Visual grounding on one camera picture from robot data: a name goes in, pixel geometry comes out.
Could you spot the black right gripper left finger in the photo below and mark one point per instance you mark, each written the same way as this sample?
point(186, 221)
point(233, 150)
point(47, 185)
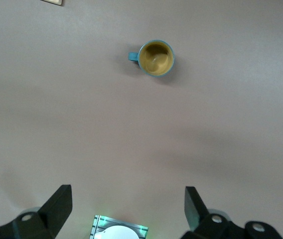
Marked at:
point(49, 214)

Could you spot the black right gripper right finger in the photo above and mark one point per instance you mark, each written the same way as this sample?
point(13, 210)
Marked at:
point(196, 214)

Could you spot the teal cup yellow inside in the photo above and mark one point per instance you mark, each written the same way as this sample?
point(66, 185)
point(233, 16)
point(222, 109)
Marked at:
point(156, 59)

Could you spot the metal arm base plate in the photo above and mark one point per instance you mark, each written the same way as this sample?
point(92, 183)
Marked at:
point(99, 220)

